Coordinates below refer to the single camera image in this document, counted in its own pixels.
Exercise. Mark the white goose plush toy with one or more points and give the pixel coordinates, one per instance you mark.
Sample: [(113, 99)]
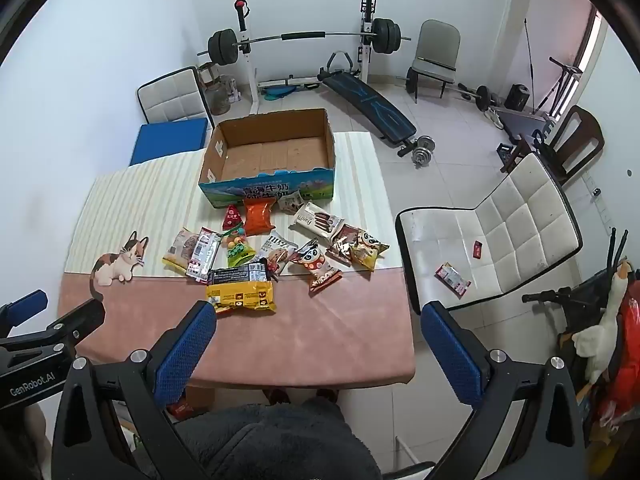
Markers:
[(600, 340)]

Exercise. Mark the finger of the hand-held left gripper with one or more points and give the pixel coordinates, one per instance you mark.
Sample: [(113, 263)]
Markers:
[(27, 306), (75, 320)]

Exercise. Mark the red triangular snack packet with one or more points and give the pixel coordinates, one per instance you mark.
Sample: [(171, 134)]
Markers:
[(233, 220)]

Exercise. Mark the small grey snack packet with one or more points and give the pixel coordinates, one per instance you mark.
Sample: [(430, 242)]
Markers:
[(291, 203)]

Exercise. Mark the cardboard box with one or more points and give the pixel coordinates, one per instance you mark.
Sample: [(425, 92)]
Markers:
[(270, 152)]

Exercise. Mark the red striped snack packet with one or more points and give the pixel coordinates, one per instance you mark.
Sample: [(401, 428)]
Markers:
[(202, 255)]

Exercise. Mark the striped pink cat tablecloth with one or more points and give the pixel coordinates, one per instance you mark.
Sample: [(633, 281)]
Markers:
[(300, 330)]

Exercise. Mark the white quilted swivel chair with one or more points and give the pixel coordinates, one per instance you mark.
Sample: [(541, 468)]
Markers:
[(520, 220)]

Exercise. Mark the pink snack packet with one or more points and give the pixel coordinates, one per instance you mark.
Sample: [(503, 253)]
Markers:
[(452, 278)]

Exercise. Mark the white squat rack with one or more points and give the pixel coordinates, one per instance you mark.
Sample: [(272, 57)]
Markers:
[(248, 75)]

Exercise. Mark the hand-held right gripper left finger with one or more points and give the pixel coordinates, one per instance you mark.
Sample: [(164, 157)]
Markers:
[(185, 355)]

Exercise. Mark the yellow owl snack packet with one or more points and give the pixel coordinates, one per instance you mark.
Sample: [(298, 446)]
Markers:
[(369, 251)]

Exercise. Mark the clear water jug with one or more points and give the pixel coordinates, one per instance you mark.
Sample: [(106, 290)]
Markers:
[(220, 97)]

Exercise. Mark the brown snack packet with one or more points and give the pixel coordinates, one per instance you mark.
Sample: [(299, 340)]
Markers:
[(344, 244)]

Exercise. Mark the white sneakers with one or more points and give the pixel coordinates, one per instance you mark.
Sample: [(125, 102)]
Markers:
[(494, 119)]

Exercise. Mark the brown wooden chair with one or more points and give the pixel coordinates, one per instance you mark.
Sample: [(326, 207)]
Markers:
[(585, 130)]

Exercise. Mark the black metal stand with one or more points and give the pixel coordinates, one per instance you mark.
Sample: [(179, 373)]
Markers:
[(567, 72)]

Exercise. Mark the small red packet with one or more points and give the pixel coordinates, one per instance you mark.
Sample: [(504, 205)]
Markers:
[(479, 249)]

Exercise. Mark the white cookie packet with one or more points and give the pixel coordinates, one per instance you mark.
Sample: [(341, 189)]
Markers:
[(275, 252)]

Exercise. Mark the white chocolate stick packet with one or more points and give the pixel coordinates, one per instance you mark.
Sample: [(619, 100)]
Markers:
[(315, 220)]

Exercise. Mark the green candy packet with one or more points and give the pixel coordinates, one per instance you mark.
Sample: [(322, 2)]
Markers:
[(237, 251)]

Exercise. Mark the orange owl snack packet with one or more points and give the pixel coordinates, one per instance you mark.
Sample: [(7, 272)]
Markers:
[(316, 262)]

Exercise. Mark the black speaker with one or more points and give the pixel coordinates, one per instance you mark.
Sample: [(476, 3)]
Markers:
[(517, 96)]

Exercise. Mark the thin black pole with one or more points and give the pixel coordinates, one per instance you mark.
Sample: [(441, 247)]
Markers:
[(529, 60)]

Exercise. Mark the red bag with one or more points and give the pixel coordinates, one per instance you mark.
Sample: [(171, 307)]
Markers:
[(625, 375)]

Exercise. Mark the blue seat cushion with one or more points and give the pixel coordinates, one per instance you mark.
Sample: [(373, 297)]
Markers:
[(167, 142)]

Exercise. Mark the short barbell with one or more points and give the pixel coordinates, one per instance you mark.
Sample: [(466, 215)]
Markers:
[(482, 97)]

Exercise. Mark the long barbell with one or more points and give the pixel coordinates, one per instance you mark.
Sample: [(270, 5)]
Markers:
[(300, 36)]

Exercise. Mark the grey chair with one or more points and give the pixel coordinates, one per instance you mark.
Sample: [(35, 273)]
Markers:
[(439, 42)]

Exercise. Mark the chrome dumbbell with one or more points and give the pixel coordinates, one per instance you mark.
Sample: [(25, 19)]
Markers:
[(424, 147)]

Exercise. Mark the dark fleece clothing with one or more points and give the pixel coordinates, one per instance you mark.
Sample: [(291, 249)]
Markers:
[(280, 440)]

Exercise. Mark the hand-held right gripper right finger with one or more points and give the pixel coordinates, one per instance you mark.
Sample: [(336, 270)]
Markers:
[(452, 355)]

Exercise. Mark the black snack packet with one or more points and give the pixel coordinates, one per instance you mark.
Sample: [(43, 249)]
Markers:
[(235, 275)]

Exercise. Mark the clear bread packet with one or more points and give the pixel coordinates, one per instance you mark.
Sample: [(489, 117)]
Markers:
[(179, 250)]

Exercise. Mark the black sit-up bench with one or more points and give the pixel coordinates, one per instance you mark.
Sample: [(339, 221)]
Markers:
[(375, 105)]

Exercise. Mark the blue twist disc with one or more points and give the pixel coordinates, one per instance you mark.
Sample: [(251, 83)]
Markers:
[(279, 93)]

